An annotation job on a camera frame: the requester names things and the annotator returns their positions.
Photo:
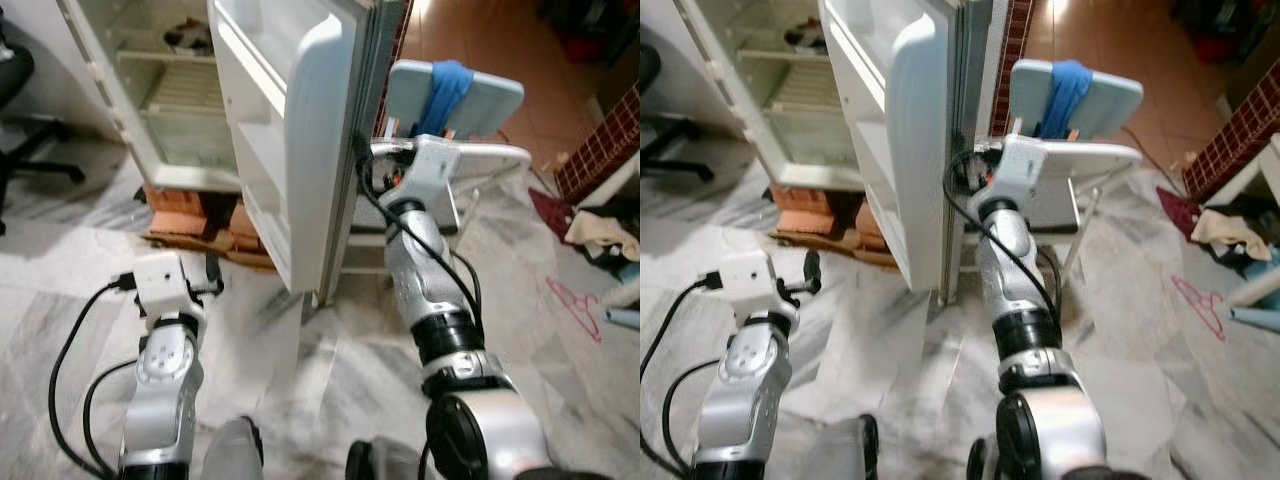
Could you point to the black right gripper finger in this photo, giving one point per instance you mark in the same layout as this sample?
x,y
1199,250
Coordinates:
x,y
362,145
955,165

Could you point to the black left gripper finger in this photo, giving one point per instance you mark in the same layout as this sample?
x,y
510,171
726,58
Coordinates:
x,y
812,270
213,270

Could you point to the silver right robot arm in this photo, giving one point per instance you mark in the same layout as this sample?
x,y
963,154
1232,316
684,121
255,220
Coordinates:
x,y
1030,290
440,290

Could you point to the orange brick fridge base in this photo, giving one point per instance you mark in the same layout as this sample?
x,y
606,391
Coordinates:
x,y
190,215
810,215

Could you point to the grey fridge body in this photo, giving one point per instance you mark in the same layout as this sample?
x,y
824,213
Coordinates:
x,y
790,110
190,110

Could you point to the blue cloth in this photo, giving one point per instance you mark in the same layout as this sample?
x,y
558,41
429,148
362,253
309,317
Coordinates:
x,y
445,95
1068,95

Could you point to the white folding chair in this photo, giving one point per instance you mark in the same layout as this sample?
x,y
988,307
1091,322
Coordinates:
x,y
1110,100
490,100

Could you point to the silver left robot leg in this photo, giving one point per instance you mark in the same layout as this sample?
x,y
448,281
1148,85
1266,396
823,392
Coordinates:
x,y
840,450
235,450

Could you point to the silver robot leg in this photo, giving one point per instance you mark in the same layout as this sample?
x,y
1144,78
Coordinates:
x,y
235,450
982,462
840,450
385,462

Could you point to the dark red cloth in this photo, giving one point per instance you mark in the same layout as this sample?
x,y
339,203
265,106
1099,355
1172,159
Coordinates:
x,y
1180,210
550,210

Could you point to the pale blue tube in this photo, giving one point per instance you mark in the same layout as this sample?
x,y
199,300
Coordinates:
x,y
1258,295
625,295

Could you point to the beige cloth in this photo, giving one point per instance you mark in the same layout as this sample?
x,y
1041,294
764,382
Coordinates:
x,y
1225,232
600,235

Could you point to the pink clothes hanger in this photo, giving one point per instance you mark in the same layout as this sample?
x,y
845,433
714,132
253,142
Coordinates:
x,y
572,296
1200,298

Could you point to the silver right robot leg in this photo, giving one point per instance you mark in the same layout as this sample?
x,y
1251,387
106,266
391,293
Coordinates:
x,y
385,462
982,462

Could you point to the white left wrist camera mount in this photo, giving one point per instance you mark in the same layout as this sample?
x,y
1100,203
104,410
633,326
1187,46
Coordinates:
x,y
752,280
165,280

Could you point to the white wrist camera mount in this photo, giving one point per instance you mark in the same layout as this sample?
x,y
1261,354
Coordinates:
x,y
165,280
752,280
430,170
1022,170

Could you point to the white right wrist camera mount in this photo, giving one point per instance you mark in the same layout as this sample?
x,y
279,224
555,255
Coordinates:
x,y
1022,170
430,170

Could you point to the red tiled low wall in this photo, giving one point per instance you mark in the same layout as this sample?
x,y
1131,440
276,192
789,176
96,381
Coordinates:
x,y
600,150
1240,140

